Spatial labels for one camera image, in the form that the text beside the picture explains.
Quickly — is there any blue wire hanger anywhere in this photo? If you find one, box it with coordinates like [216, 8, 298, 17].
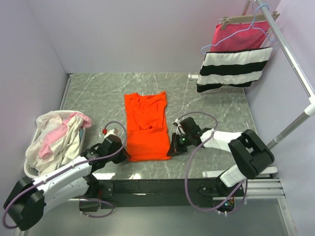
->
[200, 5, 280, 55]

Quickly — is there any orange t-shirt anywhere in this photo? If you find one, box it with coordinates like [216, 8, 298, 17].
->
[125, 91, 171, 162]

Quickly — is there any white laundry basket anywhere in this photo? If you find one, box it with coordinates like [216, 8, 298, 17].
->
[23, 110, 87, 178]

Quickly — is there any black white striped cloth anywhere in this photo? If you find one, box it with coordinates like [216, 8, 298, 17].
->
[196, 47, 273, 93]

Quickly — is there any cream and pink clothes pile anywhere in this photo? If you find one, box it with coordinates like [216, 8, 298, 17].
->
[25, 110, 93, 177]

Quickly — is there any silver clothes rack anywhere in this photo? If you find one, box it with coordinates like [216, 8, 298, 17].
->
[188, 0, 315, 178]

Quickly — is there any aluminium rail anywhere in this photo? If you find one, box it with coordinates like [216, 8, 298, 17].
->
[213, 178, 286, 200]

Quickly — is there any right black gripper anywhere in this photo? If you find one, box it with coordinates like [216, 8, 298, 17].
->
[167, 132, 192, 157]

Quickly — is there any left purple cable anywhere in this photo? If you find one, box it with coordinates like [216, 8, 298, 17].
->
[1, 121, 128, 229]

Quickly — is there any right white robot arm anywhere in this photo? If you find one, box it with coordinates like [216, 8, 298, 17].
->
[167, 117, 278, 196]

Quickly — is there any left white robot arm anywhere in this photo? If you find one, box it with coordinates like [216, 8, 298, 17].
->
[2, 135, 129, 231]

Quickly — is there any pink towel on hanger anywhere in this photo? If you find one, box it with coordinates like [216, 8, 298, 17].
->
[209, 21, 271, 53]

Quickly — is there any wooden clip hanger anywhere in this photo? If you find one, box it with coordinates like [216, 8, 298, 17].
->
[218, 14, 266, 30]

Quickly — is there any black base beam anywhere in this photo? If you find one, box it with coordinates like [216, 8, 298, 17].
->
[79, 178, 234, 208]

